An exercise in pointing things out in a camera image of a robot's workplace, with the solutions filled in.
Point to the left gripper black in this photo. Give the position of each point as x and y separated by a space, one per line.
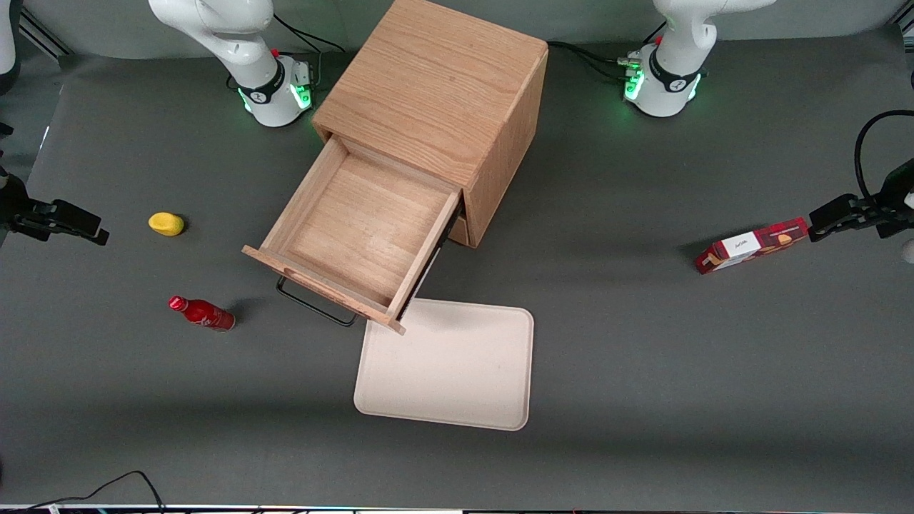
894 203

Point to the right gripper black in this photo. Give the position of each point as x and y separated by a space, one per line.
14 207

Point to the open-box wooden drawer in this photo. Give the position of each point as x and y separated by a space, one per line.
357 221

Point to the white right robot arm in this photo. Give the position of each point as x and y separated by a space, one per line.
271 93

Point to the wooden drawer cabinet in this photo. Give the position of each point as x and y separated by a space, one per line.
435 78

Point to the red cookie box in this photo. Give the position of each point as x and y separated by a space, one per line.
753 245

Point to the yellow lemon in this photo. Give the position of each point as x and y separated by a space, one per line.
166 223

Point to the red soda bottle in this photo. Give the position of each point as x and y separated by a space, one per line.
202 313

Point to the beige plastic tray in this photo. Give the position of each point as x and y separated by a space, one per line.
444 364

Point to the aluminium frame rail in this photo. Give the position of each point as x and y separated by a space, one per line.
43 36

